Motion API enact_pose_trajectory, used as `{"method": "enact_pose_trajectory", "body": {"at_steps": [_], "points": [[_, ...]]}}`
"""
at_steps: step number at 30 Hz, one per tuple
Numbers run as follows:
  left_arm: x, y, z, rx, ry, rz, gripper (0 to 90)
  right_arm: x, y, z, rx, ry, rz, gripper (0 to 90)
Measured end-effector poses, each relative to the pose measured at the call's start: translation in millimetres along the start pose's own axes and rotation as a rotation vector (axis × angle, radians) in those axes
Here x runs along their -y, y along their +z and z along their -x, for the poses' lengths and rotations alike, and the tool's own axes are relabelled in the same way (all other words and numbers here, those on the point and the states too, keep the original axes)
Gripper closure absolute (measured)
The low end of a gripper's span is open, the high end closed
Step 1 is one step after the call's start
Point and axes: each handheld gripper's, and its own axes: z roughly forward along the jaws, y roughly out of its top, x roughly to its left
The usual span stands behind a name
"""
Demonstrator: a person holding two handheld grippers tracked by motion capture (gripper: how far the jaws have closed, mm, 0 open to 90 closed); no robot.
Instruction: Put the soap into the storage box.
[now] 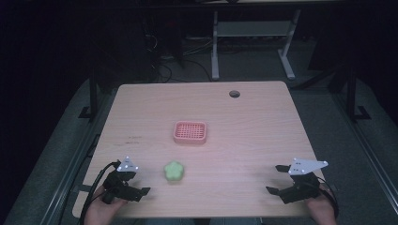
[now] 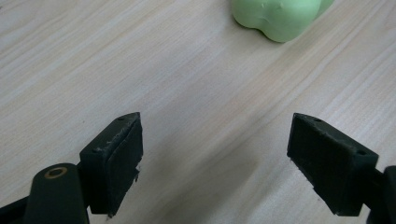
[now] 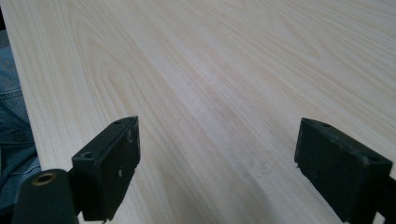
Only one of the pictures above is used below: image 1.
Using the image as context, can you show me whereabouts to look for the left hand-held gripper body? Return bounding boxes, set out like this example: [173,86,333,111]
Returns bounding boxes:
[102,156,143,205]

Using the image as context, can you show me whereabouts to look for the person's left hand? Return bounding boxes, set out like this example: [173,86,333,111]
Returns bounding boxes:
[84,185,129,225]

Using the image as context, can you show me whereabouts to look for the person's right hand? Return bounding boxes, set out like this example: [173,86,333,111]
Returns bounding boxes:
[303,190,338,225]

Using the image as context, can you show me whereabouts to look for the aluminium floor rail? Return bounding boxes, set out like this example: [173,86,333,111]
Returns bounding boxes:
[38,88,117,225]
[330,92,398,204]

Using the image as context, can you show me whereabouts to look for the black floor cable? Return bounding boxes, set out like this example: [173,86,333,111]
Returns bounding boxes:
[151,61,174,84]
[183,58,214,83]

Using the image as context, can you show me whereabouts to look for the black stand leg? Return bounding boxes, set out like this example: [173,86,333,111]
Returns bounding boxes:
[344,65,373,123]
[77,67,100,120]

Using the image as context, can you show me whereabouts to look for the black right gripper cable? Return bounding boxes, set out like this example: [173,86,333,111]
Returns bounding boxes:
[316,176,340,219]

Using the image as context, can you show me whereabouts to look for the green flower-shaped soap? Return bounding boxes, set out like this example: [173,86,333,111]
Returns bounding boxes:
[163,160,186,183]

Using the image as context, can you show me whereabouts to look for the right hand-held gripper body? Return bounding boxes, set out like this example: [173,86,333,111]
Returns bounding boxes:
[279,157,329,205]

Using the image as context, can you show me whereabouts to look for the pink slotted soap dish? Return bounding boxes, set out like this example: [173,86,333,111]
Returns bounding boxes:
[173,120,208,145]

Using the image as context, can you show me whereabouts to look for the white metal stand frame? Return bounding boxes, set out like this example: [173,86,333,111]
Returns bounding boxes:
[210,8,302,82]

